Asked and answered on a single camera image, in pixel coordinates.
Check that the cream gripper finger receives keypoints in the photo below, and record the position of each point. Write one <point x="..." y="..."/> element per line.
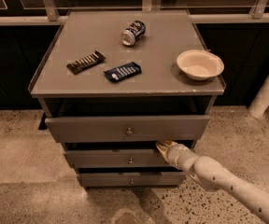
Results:
<point x="164" y="146"/>

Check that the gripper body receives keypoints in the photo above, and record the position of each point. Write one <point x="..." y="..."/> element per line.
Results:
<point x="174" y="154"/>

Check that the grey drawer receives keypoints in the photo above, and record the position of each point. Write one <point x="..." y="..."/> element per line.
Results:
<point x="126" y="128"/>
<point x="120" y="158"/>
<point x="131" y="179"/>

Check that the grey bottom drawer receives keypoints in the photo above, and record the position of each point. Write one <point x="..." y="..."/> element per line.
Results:
<point x="131" y="179"/>

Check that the grey top drawer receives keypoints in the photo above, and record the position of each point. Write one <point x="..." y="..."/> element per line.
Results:
<point x="126" y="128"/>

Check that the grey drawer cabinet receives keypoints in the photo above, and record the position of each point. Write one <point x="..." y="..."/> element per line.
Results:
<point x="162" y="89"/>

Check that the blue snack bar wrapper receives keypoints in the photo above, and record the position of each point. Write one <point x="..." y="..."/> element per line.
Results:
<point x="122" y="72"/>

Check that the white paper bowl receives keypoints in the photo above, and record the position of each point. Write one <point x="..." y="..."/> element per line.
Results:
<point x="200" y="64"/>

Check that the brown snack bar wrapper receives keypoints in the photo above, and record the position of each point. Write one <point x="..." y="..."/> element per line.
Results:
<point x="86" y="62"/>

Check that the blue soda can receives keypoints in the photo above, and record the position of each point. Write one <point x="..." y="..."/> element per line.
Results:
<point x="133" y="33"/>

